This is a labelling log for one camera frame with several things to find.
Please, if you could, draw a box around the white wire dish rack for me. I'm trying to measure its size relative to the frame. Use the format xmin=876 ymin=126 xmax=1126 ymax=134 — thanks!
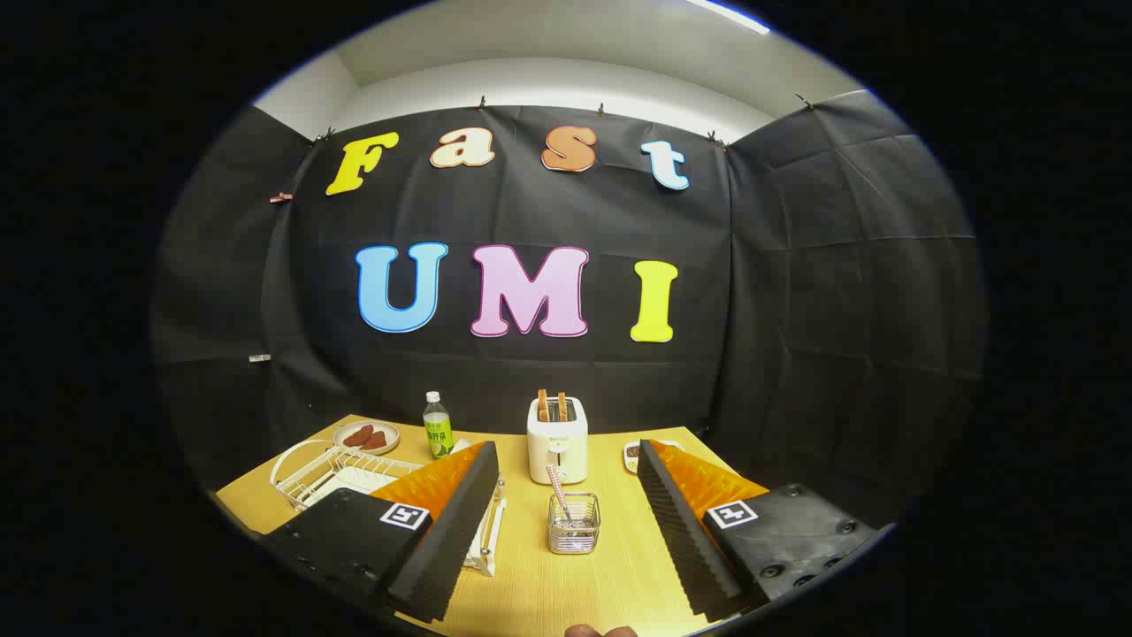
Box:
xmin=270 ymin=440 xmax=507 ymax=578

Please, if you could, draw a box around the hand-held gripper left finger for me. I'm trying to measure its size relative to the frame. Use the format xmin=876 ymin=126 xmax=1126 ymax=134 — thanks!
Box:
xmin=259 ymin=441 xmax=501 ymax=625

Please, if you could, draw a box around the white toaster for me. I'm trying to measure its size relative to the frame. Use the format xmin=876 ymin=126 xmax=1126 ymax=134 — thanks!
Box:
xmin=527 ymin=395 xmax=590 ymax=486

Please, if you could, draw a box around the white divided dish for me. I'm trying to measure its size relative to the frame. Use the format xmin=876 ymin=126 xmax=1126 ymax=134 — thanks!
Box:
xmin=623 ymin=440 xmax=686 ymax=474

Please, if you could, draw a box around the white ribbed drain tray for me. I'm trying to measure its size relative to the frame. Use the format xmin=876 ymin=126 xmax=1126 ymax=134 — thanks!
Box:
xmin=305 ymin=464 xmax=417 ymax=510

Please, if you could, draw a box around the black backdrop cloth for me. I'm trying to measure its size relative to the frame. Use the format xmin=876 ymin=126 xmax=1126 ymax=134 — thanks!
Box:
xmin=150 ymin=88 xmax=987 ymax=532

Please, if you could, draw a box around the small beige saucer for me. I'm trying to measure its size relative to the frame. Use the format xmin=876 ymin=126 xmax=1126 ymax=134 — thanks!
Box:
xmin=333 ymin=420 xmax=401 ymax=457

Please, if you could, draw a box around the green tea bottle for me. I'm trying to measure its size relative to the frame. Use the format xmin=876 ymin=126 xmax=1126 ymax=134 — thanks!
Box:
xmin=422 ymin=391 xmax=455 ymax=460

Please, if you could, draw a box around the red checked handle spoon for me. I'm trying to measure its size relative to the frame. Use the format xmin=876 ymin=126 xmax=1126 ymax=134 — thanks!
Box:
xmin=546 ymin=464 xmax=585 ymax=536

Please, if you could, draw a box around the clear metal basket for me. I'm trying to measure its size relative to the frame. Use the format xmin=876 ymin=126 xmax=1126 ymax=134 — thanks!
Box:
xmin=547 ymin=492 xmax=602 ymax=556

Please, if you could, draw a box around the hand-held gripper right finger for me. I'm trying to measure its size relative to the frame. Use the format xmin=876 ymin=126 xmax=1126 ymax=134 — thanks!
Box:
xmin=637 ymin=439 xmax=881 ymax=623

